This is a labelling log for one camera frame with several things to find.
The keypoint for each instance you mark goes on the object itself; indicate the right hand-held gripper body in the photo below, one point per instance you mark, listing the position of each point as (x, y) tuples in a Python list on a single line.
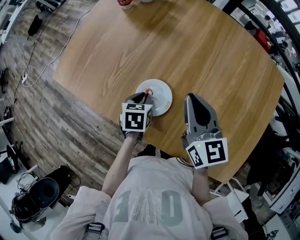
[(211, 152)]

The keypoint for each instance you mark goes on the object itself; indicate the person's left forearm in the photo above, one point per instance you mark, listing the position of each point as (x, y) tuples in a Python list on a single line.
[(118, 168)]

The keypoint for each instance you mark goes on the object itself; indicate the white table leg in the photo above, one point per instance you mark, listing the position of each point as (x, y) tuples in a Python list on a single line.
[(234, 201)]

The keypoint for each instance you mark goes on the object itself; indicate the white power strip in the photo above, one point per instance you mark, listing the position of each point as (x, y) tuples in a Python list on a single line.
[(24, 78)]

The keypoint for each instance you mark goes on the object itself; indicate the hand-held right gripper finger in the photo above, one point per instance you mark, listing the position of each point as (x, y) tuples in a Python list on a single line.
[(189, 114), (209, 114)]

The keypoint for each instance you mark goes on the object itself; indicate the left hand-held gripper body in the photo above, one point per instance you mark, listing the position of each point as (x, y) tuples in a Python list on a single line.
[(134, 119)]

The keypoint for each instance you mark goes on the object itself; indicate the red box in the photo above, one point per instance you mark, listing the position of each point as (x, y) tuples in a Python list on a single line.
[(263, 41)]

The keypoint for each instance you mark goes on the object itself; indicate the red label bottle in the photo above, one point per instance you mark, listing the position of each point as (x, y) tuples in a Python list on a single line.
[(124, 3)]

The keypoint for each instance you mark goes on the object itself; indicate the black cloth bag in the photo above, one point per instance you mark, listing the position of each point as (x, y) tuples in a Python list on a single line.
[(59, 178)]

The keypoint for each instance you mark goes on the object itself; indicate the person's white shirt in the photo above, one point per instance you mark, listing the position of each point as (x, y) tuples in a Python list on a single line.
[(152, 199)]

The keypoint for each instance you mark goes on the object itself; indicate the orange toy shrimp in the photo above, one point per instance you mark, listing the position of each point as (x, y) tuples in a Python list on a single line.
[(148, 91)]

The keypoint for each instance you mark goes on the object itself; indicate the black round backpack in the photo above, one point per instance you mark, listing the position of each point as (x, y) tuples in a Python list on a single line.
[(39, 199)]

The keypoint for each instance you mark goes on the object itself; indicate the black metal railing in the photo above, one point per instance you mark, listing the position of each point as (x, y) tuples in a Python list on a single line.
[(276, 39)]

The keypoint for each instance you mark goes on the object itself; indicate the person's right forearm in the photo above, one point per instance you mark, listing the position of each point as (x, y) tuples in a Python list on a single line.
[(200, 187)]

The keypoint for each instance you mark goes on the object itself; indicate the white round plate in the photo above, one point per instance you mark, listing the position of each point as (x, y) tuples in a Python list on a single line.
[(161, 96)]

